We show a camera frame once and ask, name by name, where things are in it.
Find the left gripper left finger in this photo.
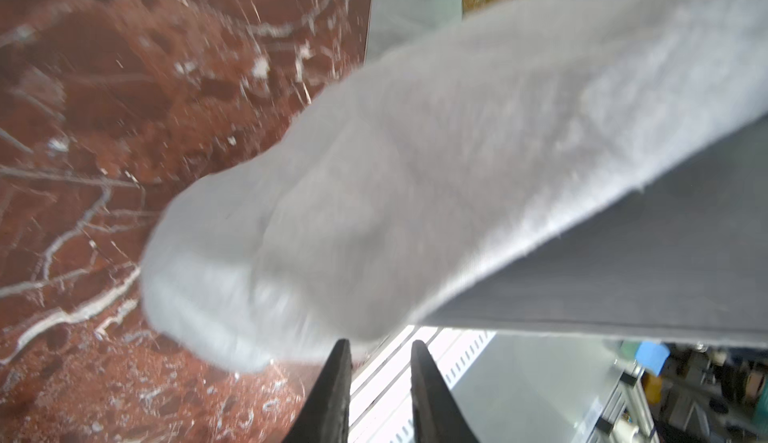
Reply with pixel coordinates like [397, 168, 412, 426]
[282, 339, 352, 443]

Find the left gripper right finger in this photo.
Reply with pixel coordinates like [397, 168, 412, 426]
[410, 340, 479, 443]

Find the grey long sleeve shirt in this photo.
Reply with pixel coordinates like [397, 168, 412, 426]
[140, 0, 767, 373]

